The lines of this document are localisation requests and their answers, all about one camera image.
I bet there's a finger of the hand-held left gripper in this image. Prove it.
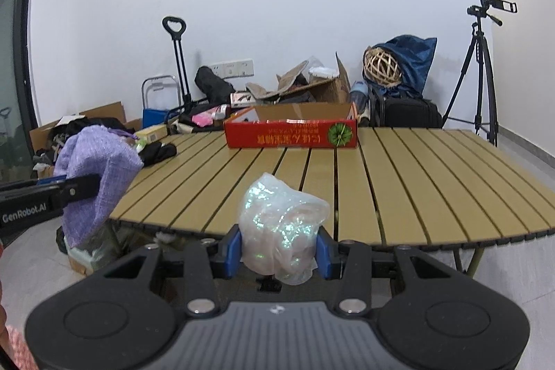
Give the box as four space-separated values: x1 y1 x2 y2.
0 174 101 208

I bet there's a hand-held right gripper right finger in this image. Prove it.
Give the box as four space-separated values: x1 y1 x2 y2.
316 226 456 318

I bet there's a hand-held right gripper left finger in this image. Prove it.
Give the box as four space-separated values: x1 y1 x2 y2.
102 224 242 318

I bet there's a purple woven cloth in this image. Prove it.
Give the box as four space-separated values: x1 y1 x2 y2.
53 125 145 248

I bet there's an iridescent clear plastic bag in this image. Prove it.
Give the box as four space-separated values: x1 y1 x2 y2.
238 173 331 285

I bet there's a black clothes pile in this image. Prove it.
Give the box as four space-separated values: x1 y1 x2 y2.
48 116 131 145

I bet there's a large printed cardboard box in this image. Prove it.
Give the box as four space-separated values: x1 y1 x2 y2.
55 223 120 276

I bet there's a flat open cardboard box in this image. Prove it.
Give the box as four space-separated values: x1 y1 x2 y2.
29 101 144 154

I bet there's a black cloth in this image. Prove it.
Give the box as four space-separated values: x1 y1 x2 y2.
138 142 178 168

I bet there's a blue box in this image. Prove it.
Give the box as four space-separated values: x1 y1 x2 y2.
143 107 169 129

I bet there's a red cardboard box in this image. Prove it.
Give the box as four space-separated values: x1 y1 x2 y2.
223 102 359 149

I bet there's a black framed glass door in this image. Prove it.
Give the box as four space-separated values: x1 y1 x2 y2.
0 0 42 184

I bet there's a black suitcase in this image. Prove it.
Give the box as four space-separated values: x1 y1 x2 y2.
368 86 443 129

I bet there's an open brown cardboard box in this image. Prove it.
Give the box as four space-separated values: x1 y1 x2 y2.
277 53 352 104

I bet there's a black duffel bag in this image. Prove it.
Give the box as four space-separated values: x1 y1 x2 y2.
194 67 237 104

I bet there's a black hand trolley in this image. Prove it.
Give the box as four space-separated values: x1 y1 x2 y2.
162 17 194 111

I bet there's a wicker ball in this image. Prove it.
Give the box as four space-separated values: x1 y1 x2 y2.
363 46 402 87

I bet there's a dark blue bag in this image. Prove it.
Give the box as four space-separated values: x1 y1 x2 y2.
366 34 438 97

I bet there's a black tripod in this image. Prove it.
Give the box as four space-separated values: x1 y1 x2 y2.
442 17 499 147

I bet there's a folding table frame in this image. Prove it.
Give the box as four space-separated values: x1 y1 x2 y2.
108 126 555 293

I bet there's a silver folding frame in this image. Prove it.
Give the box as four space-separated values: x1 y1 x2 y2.
142 76 180 111

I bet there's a white wall outlet strip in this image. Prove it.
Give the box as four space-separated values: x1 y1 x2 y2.
207 60 255 78

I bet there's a black video camera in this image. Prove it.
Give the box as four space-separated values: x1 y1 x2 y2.
467 0 518 27

